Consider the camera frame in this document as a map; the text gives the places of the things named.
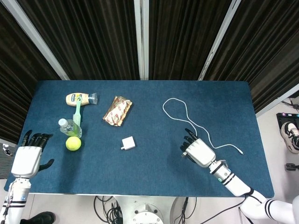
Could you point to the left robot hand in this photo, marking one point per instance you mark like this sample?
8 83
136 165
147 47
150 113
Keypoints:
25 163

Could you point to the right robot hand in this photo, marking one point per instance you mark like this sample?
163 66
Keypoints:
201 152

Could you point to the white charger adapter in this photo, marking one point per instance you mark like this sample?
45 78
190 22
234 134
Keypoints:
128 142

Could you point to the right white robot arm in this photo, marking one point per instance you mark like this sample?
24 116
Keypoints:
233 184

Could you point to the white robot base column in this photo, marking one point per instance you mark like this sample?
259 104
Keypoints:
146 212

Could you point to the yellow-green tennis ball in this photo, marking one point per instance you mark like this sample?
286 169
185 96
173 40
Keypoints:
73 143

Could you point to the blue table mat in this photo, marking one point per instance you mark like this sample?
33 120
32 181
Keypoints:
149 168

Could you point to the clear bottle with yellow-green liquid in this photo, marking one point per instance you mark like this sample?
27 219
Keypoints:
70 129

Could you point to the black shoe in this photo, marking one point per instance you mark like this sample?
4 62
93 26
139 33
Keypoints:
39 218

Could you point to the green plastic brush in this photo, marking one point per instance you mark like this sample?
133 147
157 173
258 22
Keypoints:
78 109

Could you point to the mayonnaise squeeze bottle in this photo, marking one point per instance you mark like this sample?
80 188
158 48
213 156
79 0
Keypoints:
70 99

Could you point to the black pleated curtain panel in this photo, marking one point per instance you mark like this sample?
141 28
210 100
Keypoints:
182 35
93 35
18 81
268 46

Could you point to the black electronic device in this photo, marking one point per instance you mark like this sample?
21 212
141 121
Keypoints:
283 117

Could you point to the white and black sneaker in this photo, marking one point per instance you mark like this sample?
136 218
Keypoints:
290 136

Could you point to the black chair caster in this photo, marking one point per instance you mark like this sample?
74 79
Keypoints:
292 167

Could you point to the gold and red snack packet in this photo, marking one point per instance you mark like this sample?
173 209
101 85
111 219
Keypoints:
117 111

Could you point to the silver metal bracket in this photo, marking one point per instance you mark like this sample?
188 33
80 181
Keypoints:
7 149

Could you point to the white metal frame post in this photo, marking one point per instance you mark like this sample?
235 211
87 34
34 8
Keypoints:
275 103
33 35
219 39
141 39

